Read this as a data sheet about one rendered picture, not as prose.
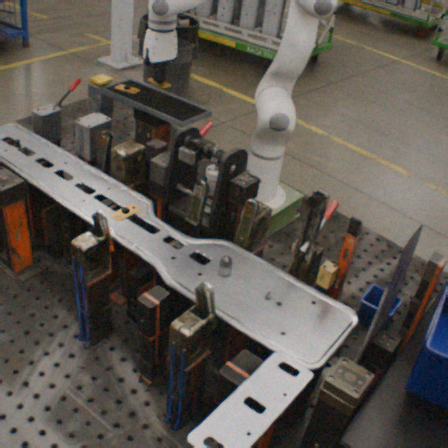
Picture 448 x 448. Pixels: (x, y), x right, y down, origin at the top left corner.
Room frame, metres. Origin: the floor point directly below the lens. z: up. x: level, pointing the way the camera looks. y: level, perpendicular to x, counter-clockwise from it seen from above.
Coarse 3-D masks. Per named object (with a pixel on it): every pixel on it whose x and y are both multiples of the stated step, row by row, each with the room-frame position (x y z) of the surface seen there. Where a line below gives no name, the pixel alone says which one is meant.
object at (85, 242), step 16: (80, 240) 0.98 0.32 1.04; (96, 240) 0.99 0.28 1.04; (80, 256) 0.96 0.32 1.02; (96, 256) 0.98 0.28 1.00; (80, 272) 0.96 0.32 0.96; (96, 272) 0.98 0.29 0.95; (80, 288) 0.98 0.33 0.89; (96, 288) 0.98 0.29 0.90; (80, 304) 0.98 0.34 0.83; (96, 304) 0.98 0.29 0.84; (80, 320) 0.97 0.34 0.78; (96, 320) 0.97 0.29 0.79; (80, 336) 0.96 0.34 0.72; (96, 336) 0.96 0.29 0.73; (112, 336) 1.00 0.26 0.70
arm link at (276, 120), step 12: (264, 96) 1.62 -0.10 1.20; (276, 96) 1.59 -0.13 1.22; (288, 96) 1.63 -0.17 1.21; (264, 108) 1.56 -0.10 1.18; (276, 108) 1.54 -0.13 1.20; (288, 108) 1.55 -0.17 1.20; (264, 120) 1.54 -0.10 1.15; (276, 120) 1.53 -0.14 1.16; (288, 120) 1.54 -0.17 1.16; (264, 132) 1.55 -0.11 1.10; (276, 132) 1.54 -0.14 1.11; (288, 132) 1.55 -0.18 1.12; (252, 144) 1.63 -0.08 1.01; (264, 144) 1.60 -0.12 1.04; (276, 144) 1.59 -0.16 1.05; (264, 156) 1.60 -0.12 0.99; (276, 156) 1.61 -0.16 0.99
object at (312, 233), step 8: (320, 192) 1.05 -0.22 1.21; (312, 200) 1.02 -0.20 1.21; (320, 200) 1.03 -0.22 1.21; (328, 200) 1.04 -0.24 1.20; (312, 208) 1.04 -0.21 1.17; (320, 208) 1.03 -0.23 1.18; (312, 216) 1.04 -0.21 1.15; (320, 216) 1.02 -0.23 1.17; (304, 224) 1.04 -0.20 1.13; (312, 224) 1.04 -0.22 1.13; (320, 224) 1.03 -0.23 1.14; (304, 232) 1.03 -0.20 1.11; (312, 232) 1.03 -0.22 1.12; (312, 240) 1.02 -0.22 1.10; (296, 248) 1.03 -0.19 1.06; (312, 248) 1.02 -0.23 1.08
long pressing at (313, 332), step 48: (0, 144) 1.48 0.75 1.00; (48, 144) 1.50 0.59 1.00; (48, 192) 1.23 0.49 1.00; (96, 192) 1.26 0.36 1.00; (144, 240) 1.07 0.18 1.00; (192, 240) 1.09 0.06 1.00; (192, 288) 0.92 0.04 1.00; (240, 288) 0.93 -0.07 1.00; (288, 288) 0.95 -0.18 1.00; (288, 336) 0.80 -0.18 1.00; (336, 336) 0.81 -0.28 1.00
